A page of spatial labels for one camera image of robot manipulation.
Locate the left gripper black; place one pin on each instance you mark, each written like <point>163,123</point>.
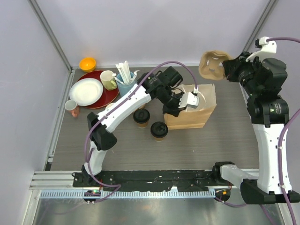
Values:
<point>175,110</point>

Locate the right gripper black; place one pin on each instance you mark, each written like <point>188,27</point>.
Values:
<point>233,66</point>

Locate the black cup lid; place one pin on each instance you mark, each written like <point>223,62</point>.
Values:
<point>159,129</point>
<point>141,116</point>

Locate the lidded brown paper cup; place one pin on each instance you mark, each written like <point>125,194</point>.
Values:
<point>141,118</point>

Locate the brown paper bag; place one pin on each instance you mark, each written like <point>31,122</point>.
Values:
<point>195,117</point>

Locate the brown paper cups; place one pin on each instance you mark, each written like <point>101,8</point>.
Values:
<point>109,105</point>

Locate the cardboard cup carrier back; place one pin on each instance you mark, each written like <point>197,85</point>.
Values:
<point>211,64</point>

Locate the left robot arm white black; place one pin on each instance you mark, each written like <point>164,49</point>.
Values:
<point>100,137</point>

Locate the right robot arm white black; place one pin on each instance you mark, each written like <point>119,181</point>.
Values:
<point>269,114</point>

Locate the blue cup holder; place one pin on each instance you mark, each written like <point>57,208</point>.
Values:
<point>125,88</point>

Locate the white wrapped straws bundle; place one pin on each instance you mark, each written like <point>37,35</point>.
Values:
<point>124,71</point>

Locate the pale yellow mug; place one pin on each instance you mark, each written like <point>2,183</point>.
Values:
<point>108,80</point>

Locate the red round tray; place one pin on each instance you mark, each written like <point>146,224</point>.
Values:
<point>107,97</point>

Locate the white plate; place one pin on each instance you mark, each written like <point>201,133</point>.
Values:
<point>86,91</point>

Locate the orange bowl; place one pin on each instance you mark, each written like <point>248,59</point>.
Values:
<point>87,64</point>

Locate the small white pink cup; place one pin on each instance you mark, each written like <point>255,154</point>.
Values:
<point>72,107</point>

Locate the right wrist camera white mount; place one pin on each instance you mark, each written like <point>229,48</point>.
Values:
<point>267,49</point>

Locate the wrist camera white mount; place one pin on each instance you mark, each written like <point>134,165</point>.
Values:
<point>189,99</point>
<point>267,49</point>

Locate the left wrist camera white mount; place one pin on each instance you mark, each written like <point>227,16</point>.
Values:
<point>189,99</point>

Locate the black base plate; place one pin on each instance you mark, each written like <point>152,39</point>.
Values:
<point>150,180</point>

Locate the aluminium rail frame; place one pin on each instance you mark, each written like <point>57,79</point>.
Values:
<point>64,180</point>

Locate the white slotted cable duct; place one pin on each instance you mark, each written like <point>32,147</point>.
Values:
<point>77,194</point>

